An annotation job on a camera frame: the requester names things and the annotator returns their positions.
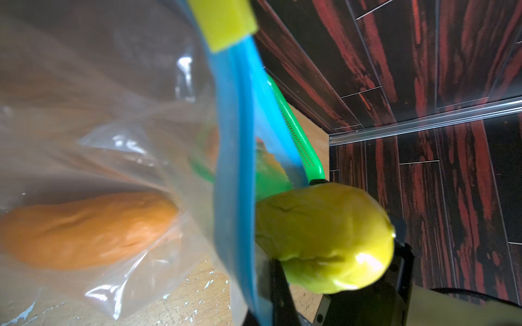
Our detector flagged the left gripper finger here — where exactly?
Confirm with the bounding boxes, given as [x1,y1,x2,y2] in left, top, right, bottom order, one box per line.
[270,259,301,326]

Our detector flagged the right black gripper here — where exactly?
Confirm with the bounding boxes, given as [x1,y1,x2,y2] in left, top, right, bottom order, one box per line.
[313,216,415,326]

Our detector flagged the yellow green mango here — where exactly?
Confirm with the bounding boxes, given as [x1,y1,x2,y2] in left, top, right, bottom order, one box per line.
[255,183,396,294]

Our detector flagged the orange mango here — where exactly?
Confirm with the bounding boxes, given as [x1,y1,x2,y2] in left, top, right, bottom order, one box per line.
[1,192,178,270]

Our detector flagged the green plastic basket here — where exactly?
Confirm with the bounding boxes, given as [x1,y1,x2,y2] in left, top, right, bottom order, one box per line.
[188,73,325,202]

